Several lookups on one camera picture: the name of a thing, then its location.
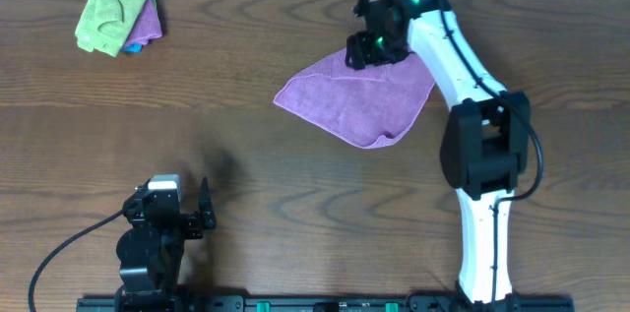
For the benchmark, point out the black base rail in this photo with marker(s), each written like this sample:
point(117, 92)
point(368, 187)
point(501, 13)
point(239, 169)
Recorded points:
point(417, 303)

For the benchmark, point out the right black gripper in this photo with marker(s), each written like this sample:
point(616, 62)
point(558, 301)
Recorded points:
point(362, 51)

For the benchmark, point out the blue folded cloth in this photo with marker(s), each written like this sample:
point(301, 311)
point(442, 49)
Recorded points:
point(133, 48)

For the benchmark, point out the purple folded cloth in stack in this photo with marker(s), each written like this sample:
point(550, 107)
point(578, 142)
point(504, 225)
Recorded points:
point(147, 26)

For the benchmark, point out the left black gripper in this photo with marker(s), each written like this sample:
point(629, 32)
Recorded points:
point(183, 220)

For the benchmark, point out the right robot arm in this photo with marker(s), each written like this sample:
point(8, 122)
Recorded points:
point(485, 144)

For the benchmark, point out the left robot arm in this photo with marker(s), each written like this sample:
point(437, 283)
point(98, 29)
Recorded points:
point(150, 253)

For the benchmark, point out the green folded cloth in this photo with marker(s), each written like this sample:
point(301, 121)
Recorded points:
point(106, 24)

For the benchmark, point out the purple microfiber cloth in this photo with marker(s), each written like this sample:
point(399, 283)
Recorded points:
point(370, 108)

